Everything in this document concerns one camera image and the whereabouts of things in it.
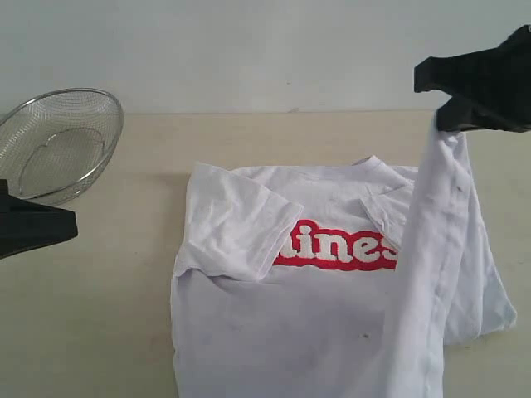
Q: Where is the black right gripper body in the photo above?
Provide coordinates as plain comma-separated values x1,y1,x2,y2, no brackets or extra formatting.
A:
494,24,530,129

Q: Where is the white t-shirt red lettering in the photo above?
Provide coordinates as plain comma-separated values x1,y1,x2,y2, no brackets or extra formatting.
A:
170,126,517,397

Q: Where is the metal mesh strainer bowl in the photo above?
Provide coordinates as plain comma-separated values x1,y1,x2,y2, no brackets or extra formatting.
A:
1,88,124,206

